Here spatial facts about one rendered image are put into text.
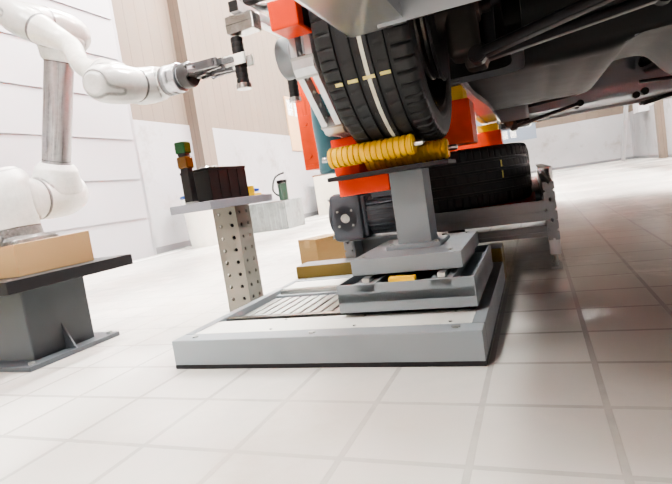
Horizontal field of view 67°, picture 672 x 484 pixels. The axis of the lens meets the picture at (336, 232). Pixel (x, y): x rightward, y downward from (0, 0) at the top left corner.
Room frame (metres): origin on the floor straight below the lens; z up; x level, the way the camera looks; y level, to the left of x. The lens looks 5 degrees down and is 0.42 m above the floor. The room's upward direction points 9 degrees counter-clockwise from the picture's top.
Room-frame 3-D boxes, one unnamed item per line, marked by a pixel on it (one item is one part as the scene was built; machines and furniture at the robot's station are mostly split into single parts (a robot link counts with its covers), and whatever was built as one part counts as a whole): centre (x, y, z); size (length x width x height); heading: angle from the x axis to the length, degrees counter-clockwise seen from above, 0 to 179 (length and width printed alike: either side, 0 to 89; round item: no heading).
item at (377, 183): (1.54, -0.12, 0.48); 0.16 x 0.12 x 0.17; 68
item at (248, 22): (1.48, 0.17, 0.93); 0.09 x 0.05 x 0.05; 68
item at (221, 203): (1.91, 0.40, 0.44); 0.43 x 0.17 x 0.03; 158
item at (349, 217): (1.84, -0.20, 0.26); 0.42 x 0.18 x 0.35; 68
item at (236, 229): (1.94, 0.39, 0.21); 0.10 x 0.10 x 0.42; 68
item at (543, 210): (3.14, -0.88, 0.14); 2.47 x 0.85 x 0.27; 158
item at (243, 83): (1.49, 0.20, 0.83); 0.04 x 0.04 x 0.16
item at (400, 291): (1.49, -0.24, 0.13); 0.50 x 0.36 x 0.10; 158
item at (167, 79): (1.58, 0.41, 0.83); 0.09 x 0.06 x 0.09; 158
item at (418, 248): (1.49, -0.24, 0.32); 0.40 x 0.30 x 0.28; 158
